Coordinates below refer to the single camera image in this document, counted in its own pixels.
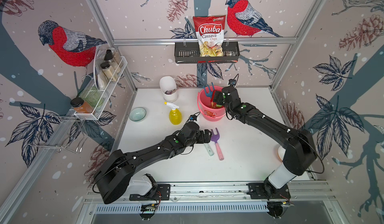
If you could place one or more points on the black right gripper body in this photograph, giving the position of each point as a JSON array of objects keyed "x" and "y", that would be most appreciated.
[{"x": 225, "y": 105}]

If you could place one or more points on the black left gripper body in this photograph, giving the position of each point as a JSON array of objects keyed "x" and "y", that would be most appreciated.
[{"x": 197, "y": 139}]

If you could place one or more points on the purple fork pink handle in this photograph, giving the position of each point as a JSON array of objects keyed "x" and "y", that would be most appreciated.
[{"x": 215, "y": 137}]

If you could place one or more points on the blue fork yellow handle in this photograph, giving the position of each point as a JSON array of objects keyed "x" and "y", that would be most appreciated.
[{"x": 209, "y": 90}]

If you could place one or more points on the pink plastic bucket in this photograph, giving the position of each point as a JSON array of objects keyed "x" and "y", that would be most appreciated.
[{"x": 204, "y": 106}]

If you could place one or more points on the light blue trowel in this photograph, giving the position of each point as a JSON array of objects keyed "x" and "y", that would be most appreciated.
[{"x": 208, "y": 149}]

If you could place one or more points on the yellow spray bottle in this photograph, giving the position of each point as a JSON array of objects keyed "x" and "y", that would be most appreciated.
[{"x": 175, "y": 116}]

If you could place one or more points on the red spade wooden handle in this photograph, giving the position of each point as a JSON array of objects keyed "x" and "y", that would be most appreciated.
[{"x": 214, "y": 96}]

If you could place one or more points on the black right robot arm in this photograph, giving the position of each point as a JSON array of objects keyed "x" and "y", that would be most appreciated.
[{"x": 299, "y": 144}]

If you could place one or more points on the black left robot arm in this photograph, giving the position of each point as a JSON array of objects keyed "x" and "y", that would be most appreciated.
[{"x": 113, "y": 177}]

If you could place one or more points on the white paper cup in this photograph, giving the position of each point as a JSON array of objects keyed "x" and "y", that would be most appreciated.
[{"x": 168, "y": 88}]

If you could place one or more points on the light green bowl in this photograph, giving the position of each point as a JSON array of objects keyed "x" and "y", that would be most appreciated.
[{"x": 137, "y": 114}]

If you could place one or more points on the red cassava chips bag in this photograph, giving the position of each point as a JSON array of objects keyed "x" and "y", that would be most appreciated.
[{"x": 210, "y": 35}]

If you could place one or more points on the white plate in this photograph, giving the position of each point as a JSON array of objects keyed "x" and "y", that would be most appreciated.
[{"x": 281, "y": 153}]

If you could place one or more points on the beige bottle black cap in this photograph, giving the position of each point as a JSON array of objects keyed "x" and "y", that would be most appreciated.
[
  {"x": 109, "y": 72},
  {"x": 109, "y": 57}
]

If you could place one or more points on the orange jar black lid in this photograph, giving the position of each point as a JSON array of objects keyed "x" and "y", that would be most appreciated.
[{"x": 81, "y": 106}]

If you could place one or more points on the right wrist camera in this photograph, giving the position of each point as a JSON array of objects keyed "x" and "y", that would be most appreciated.
[{"x": 232, "y": 82}]

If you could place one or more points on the black wall basket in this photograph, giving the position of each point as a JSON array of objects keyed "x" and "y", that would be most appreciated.
[{"x": 189, "y": 53}]

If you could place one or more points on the white wire wall shelf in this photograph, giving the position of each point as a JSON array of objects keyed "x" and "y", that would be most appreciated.
[{"x": 101, "y": 82}]

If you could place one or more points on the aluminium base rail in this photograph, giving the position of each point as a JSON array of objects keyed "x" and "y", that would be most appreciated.
[{"x": 213, "y": 197}]

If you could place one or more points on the metal wire rack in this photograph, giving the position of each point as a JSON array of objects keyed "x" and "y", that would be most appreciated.
[{"x": 68, "y": 136}]

